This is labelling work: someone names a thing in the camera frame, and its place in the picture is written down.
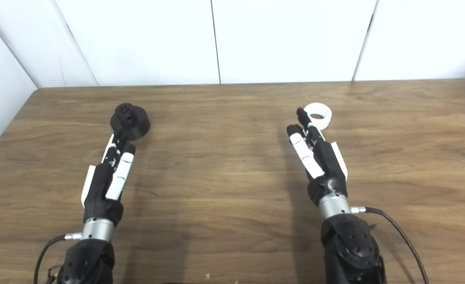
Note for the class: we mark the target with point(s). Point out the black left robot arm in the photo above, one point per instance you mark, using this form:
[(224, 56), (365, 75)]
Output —
[(86, 260)]

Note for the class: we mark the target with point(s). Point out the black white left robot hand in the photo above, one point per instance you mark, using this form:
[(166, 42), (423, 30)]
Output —
[(100, 185)]

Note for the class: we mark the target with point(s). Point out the round black plastic part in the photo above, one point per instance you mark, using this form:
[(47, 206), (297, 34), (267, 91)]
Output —
[(136, 120)]

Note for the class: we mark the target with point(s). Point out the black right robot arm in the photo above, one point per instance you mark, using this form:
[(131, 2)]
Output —
[(350, 248)]

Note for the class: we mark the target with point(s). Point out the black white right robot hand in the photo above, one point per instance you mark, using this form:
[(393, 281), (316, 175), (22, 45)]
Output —
[(329, 165)]

